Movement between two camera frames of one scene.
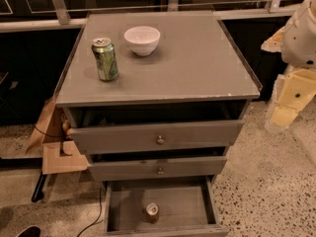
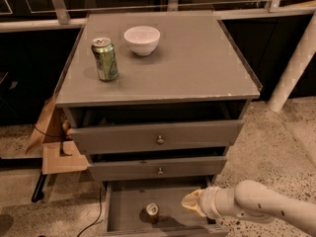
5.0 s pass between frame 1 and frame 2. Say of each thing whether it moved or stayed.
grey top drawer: stayed
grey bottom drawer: stayed
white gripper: moved
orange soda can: stayed
